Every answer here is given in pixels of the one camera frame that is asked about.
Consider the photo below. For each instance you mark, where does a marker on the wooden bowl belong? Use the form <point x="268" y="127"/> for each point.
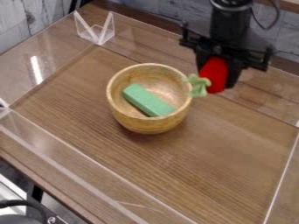
<point x="163" y="81"/>

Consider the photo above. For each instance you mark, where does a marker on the red plush fruit green stem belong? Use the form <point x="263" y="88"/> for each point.
<point x="211" y="79"/>

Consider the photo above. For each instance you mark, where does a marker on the green rectangular block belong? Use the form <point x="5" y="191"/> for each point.
<point x="146" y="101"/>

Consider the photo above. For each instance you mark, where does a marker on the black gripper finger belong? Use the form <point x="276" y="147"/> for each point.
<point x="202" y="57"/>
<point x="235" y="67"/>

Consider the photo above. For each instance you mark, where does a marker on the clear acrylic corner bracket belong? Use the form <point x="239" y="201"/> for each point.
<point x="96" y="34"/>

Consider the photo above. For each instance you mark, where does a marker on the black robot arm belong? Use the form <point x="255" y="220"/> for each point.
<point x="231" y="2"/>

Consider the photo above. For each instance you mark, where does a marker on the clear acrylic tray wall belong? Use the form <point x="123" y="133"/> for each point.
<point x="82" y="183"/>

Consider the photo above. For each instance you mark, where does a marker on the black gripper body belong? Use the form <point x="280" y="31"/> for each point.
<point x="227" y="37"/>

